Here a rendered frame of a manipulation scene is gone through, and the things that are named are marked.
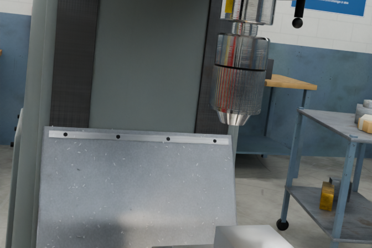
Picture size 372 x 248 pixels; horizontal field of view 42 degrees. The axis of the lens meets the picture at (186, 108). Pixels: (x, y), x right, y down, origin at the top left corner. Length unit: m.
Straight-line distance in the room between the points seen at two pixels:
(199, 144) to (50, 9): 0.32
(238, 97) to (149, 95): 0.40
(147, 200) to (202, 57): 0.25
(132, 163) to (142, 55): 0.17
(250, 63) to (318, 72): 5.01
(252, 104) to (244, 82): 0.02
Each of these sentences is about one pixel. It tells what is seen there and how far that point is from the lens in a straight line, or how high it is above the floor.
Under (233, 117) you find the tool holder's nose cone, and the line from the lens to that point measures 0.42.
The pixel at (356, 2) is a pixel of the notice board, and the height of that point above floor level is 1.72.
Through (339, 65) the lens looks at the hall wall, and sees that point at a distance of 5.54.
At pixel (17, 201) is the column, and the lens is 0.87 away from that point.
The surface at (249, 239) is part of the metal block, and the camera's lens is 0.48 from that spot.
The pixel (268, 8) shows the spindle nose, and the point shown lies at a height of 1.29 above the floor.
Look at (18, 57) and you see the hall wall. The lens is 4.61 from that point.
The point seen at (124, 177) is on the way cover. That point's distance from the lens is 0.78.
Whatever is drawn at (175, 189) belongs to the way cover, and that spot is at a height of 1.01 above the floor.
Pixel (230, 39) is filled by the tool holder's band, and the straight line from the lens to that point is 0.41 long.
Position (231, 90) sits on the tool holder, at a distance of 0.41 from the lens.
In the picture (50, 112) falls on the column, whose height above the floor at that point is 1.11.
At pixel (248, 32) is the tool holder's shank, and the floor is 1.27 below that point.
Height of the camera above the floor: 1.27
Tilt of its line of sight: 10 degrees down
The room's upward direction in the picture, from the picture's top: 7 degrees clockwise
